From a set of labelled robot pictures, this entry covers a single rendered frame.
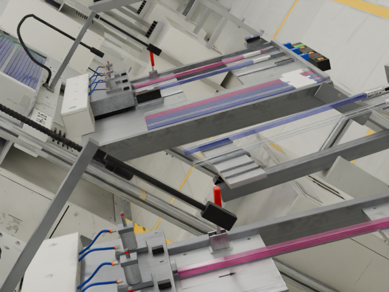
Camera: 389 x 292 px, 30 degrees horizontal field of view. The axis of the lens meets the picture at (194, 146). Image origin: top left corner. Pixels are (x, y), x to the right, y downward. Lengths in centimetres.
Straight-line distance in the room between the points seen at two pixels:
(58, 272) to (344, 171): 68
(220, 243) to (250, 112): 83
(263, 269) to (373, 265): 115
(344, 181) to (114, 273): 63
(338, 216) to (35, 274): 51
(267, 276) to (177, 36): 449
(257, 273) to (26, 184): 101
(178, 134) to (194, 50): 361
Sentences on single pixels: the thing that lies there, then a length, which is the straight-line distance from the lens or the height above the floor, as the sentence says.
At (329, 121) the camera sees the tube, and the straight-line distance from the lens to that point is 152.
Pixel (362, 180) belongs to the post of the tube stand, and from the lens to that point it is 155.
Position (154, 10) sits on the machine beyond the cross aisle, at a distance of 694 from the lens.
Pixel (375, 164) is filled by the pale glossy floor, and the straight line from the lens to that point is 314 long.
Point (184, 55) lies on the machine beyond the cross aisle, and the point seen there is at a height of 42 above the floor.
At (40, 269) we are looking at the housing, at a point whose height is 130.
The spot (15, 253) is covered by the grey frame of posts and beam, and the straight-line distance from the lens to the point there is 122.
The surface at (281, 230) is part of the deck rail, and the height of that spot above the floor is 96.
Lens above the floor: 147
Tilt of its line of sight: 15 degrees down
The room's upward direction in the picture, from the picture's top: 61 degrees counter-clockwise
